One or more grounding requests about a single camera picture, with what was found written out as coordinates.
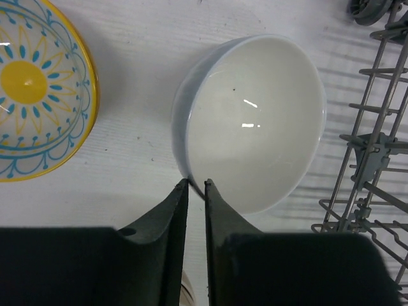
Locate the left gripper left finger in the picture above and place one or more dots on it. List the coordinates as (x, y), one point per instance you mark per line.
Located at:
(139, 264)

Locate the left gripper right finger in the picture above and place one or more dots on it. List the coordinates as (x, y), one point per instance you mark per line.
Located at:
(249, 267)

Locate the white bowl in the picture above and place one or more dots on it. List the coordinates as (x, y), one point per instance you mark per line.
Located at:
(249, 116)

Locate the yellow checked bowl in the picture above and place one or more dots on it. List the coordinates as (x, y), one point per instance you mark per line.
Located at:
(49, 89)

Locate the beige bowl orange flower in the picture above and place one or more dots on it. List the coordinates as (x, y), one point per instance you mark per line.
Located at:
(187, 296)

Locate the grey wire dish rack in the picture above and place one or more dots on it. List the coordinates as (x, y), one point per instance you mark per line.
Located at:
(358, 204)

